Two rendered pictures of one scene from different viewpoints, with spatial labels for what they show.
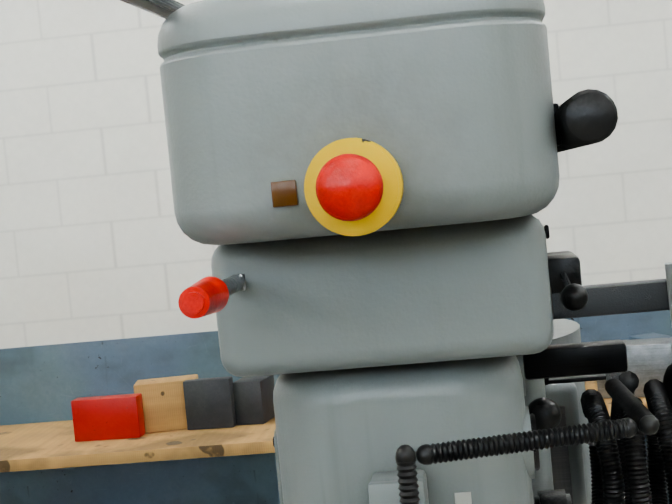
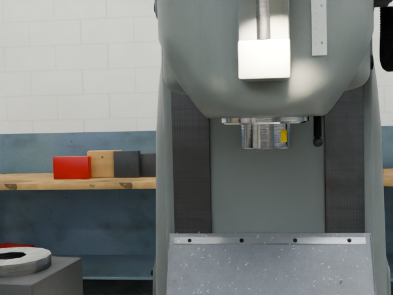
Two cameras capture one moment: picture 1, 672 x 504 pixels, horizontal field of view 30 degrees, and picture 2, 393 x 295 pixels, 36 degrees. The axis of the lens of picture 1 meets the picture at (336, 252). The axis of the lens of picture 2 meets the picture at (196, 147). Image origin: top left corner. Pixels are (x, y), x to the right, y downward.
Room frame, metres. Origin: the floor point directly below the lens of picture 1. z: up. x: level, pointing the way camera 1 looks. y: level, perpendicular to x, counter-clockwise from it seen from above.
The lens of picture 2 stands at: (0.40, 0.03, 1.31)
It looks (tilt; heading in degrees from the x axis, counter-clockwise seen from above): 3 degrees down; 0
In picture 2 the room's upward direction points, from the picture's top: 1 degrees counter-clockwise
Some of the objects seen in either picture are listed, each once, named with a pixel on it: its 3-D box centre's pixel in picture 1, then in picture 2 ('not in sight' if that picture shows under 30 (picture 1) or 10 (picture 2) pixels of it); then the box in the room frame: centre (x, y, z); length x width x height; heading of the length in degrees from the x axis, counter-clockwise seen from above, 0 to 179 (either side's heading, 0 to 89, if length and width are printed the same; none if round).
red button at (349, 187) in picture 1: (350, 187); not in sight; (0.75, -0.01, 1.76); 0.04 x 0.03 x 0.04; 84
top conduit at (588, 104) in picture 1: (559, 129); not in sight; (1.02, -0.19, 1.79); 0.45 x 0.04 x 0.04; 174
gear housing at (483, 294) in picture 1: (394, 278); not in sight; (1.04, -0.05, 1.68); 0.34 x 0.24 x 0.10; 174
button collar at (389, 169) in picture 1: (354, 186); not in sight; (0.77, -0.01, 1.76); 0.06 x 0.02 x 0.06; 84
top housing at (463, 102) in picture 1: (376, 121); not in sight; (1.02, -0.04, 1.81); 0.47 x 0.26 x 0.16; 174
